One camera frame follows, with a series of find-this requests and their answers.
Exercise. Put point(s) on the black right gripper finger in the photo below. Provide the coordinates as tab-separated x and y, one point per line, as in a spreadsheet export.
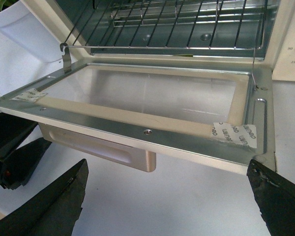
275	197

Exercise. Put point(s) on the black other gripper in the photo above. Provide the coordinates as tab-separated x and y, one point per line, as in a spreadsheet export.
55	209

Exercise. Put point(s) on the glass oven door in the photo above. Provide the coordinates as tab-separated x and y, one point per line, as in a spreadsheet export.
163	108

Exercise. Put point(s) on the cream Toshiba toaster oven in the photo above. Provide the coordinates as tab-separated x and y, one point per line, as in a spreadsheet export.
277	52

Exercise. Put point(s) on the right white tape piece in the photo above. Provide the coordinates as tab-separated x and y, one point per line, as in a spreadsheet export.
244	135

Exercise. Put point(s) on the white tape piece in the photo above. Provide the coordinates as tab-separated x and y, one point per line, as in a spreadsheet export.
244	135
31	95

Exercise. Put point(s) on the left white tape piece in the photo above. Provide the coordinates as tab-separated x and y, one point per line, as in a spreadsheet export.
31	95

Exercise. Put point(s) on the white plant pot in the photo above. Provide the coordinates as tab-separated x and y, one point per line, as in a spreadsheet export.
22	27

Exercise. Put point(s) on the wire oven rack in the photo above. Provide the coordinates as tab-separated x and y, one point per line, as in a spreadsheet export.
170	24

